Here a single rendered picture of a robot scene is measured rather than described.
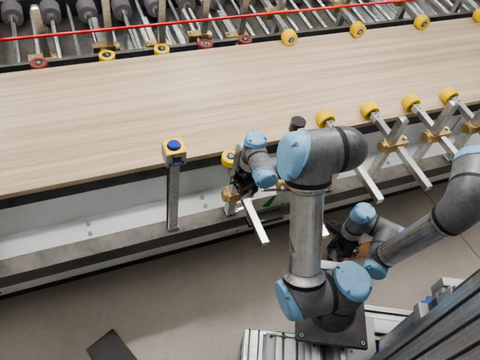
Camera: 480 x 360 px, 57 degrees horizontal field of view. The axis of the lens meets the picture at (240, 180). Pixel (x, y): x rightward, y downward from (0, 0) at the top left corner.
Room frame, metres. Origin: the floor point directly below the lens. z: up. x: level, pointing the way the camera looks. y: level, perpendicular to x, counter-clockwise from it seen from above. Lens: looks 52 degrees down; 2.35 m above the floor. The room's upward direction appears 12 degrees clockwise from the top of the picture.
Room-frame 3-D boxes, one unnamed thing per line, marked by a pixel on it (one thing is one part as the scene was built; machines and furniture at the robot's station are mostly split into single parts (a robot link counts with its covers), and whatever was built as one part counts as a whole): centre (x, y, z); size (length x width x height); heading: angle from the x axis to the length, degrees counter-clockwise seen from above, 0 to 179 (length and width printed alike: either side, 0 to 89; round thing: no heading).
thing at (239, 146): (1.11, 0.02, 0.91); 0.03 x 0.03 x 0.48; 30
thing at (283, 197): (1.20, -0.19, 0.75); 0.26 x 0.01 x 0.10; 120
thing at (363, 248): (1.45, -0.76, 0.04); 0.30 x 0.08 x 0.08; 120
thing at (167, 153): (0.98, 0.24, 1.18); 0.07 x 0.07 x 0.08; 30
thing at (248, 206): (1.09, -0.04, 0.84); 0.43 x 0.03 x 0.04; 30
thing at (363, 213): (0.91, -0.44, 1.13); 0.09 x 0.08 x 0.11; 73
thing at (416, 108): (1.62, -0.89, 0.95); 0.50 x 0.04 x 0.04; 30
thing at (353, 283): (0.60, -0.36, 1.21); 0.13 x 0.12 x 0.14; 115
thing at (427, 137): (1.62, -0.87, 0.95); 0.13 x 0.06 x 0.05; 120
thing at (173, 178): (0.97, 0.24, 0.93); 0.05 x 0.04 x 0.45; 120
